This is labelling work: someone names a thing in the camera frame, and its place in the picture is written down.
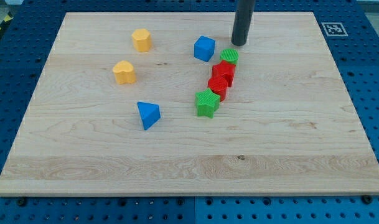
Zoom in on green cylinder block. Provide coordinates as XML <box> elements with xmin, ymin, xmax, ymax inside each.
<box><xmin>220</xmin><ymin>49</ymin><xmax>239</xmax><ymax>65</ymax></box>

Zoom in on red cylinder block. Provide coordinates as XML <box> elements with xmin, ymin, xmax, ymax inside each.
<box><xmin>207</xmin><ymin>76</ymin><xmax>228</xmax><ymax>101</ymax></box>

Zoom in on red star block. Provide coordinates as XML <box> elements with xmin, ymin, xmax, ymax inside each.
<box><xmin>212</xmin><ymin>60</ymin><xmax>236</xmax><ymax>87</ymax></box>

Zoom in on blue cube block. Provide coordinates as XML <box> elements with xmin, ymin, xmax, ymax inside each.
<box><xmin>194</xmin><ymin>35</ymin><xmax>215</xmax><ymax>62</ymax></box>

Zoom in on yellow heart block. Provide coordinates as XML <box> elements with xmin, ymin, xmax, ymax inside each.
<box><xmin>113</xmin><ymin>60</ymin><xmax>136</xmax><ymax>85</ymax></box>

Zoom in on green star block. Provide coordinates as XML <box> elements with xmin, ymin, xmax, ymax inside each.
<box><xmin>195</xmin><ymin>88</ymin><xmax>220</xmax><ymax>118</ymax></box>

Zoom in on light wooden board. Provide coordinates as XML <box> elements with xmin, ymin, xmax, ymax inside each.
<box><xmin>0</xmin><ymin>12</ymin><xmax>379</xmax><ymax>197</ymax></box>

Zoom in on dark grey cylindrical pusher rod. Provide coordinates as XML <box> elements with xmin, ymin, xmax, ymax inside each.
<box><xmin>231</xmin><ymin>0</ymin><xmax>256</xmax><ymax>46</ymax></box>

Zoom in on blue triangular prism block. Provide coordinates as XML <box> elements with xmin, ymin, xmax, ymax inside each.
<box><xmin>137</xmin><ymin>101</ymin><xmax>161</xmax><ymax>130</ymax></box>

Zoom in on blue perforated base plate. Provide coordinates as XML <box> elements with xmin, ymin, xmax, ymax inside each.
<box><xmin>0</xmin><ymin>0</ymin><xmax>379</xmax><ymax>223</ymax></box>

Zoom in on white fiducial marker tag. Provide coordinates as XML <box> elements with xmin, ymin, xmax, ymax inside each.
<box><xmin>321</xmin><ymin>22</ymin><xmax>348</xmax><ymax>37</ymax></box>

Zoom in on yellow hexagon block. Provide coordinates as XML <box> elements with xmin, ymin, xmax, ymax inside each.
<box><xmin>131</xmin><ymin>29</ymin><xmax>152</xmax><ymax>52</ymax></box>

